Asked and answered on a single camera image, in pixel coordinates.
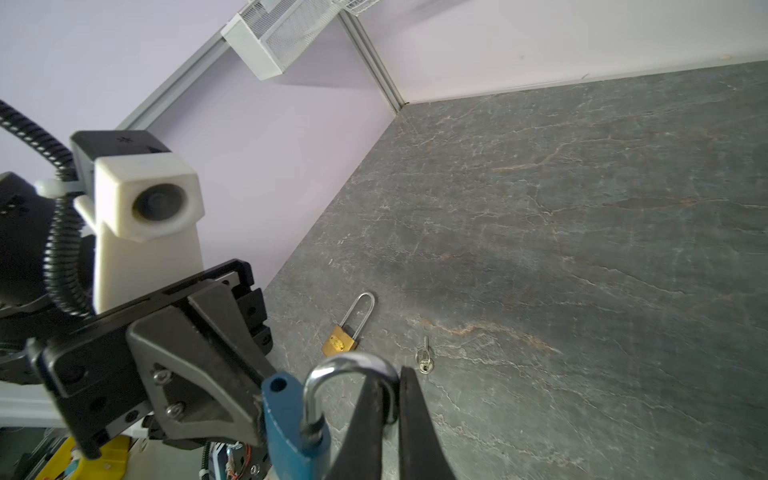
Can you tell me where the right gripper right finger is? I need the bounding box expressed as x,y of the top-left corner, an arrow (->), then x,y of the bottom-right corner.
398,366 -> 456,480

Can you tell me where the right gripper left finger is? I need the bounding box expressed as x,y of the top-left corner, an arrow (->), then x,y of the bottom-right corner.
325,378 -> 389,480

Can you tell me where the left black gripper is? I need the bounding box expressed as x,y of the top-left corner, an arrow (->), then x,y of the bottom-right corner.
26,259 -> 274,459

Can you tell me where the blue padlock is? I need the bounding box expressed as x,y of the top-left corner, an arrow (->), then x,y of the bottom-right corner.
262,352 -> 400,479

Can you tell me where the small silver key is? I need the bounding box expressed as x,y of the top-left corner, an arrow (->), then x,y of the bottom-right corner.
415,336 -> 434,375

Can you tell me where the brass padlock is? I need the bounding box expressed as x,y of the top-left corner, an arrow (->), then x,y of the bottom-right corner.
321,291 -> 377,357

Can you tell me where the yellow plastic bin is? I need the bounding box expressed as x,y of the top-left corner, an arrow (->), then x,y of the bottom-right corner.
33,435 -> 131,480

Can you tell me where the white mesh box basket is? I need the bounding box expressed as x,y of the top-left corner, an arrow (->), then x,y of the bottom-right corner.
221,0 -> 341,80

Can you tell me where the black corrugated left cable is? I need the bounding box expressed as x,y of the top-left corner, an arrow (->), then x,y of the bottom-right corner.
0,98 -> 97,319

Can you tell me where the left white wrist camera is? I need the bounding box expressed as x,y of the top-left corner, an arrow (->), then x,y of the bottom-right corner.
70,130 -> 205,314

